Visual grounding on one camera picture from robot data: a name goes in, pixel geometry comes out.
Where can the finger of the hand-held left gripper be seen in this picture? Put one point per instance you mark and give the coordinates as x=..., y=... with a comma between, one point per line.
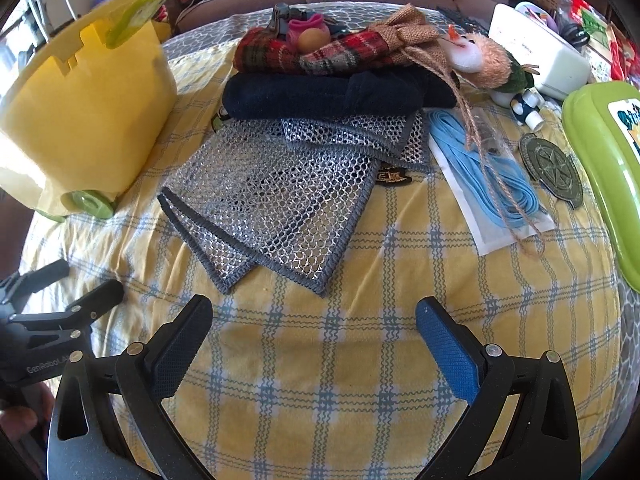
x=35, y=280
x=95, y=300

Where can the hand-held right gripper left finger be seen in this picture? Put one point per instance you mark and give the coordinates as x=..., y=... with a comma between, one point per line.
x=180, y=347

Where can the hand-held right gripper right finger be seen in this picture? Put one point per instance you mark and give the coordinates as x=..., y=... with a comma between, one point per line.
x=450, y=350

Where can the silver mesh dish cloth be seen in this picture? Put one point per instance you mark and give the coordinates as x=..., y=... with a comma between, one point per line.
x=280, y=200
x=360, y=135

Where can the blue lace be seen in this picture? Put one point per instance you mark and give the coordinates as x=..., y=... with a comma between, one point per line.
x=465, y=160

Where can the round green compass badge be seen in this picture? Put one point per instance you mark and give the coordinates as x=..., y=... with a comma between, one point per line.
x=550, y=170

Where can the navy blue towel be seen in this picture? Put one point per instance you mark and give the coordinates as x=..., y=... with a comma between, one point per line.
x=310, y=92

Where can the plaid scarecrow doll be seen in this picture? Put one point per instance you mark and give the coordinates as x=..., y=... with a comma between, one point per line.
x=280, y=50

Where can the person's left hand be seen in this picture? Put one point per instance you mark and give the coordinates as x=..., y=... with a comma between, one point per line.
x=17, y=421

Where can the yellow plaid tablecloth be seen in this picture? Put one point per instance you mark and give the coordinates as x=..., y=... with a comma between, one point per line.
x=350, y=360

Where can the small embroidered patch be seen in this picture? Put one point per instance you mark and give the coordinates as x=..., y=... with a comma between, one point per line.
x=395, y=166

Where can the small green black toy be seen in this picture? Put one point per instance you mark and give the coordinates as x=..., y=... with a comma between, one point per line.
x=220, y=120

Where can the clear plastic packet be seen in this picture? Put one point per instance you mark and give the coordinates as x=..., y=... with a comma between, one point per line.
x=495, y=135

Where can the green plastic tray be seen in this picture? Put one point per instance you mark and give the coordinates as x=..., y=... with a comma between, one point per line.
x=595, y=160

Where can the small white black toy figure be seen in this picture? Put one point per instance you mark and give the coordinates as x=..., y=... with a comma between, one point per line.
x=527, y=105

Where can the grey stone pattern cloth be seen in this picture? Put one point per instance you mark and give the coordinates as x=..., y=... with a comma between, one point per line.
x=215, y=30

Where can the white tissue box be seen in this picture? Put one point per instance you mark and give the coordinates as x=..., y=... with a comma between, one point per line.
x=540, y=55

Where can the orange ball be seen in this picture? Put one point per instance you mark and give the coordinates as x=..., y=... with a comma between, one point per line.
x=310, y=40

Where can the purple white bowl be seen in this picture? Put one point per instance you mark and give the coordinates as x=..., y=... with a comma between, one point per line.
x=532, y=12

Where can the pile of snack bags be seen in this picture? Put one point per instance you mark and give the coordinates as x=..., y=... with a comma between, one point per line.
x=610, y=35

